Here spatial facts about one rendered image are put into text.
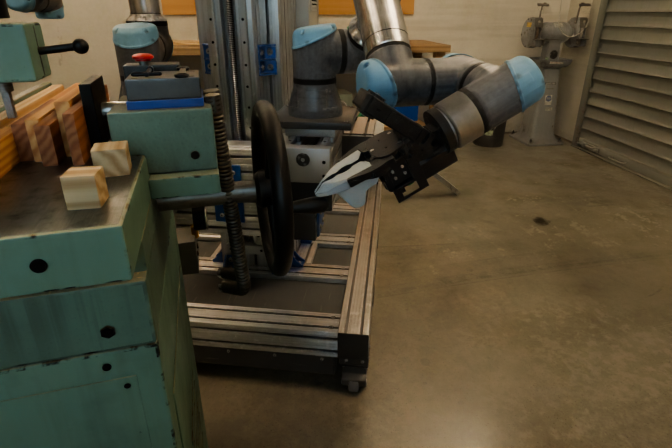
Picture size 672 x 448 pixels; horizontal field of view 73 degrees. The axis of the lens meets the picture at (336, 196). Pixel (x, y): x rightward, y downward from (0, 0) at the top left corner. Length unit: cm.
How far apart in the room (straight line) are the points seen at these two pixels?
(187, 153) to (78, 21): 356
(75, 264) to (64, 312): 12
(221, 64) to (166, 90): 74
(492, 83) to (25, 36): 61
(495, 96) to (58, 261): 56
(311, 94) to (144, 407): 83
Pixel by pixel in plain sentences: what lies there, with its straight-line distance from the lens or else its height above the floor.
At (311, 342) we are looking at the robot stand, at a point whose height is 19.
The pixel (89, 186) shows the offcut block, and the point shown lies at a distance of 51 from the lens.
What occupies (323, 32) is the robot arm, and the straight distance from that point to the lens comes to 121.
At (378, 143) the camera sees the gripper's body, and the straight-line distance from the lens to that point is 67.
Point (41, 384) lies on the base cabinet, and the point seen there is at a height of 68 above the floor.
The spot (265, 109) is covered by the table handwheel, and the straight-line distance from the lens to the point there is 69.
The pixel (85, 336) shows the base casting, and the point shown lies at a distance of 62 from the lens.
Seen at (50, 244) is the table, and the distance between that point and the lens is 48.
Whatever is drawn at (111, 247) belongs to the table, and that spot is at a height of 88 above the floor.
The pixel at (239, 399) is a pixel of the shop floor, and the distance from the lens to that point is 153.
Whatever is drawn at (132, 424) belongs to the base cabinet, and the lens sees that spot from 70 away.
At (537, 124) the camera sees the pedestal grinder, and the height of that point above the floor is 17.
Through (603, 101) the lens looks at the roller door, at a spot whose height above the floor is 42.
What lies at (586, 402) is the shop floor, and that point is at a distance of 167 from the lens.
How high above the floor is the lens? 108
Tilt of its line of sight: 22 degrees down
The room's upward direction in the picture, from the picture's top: straight up
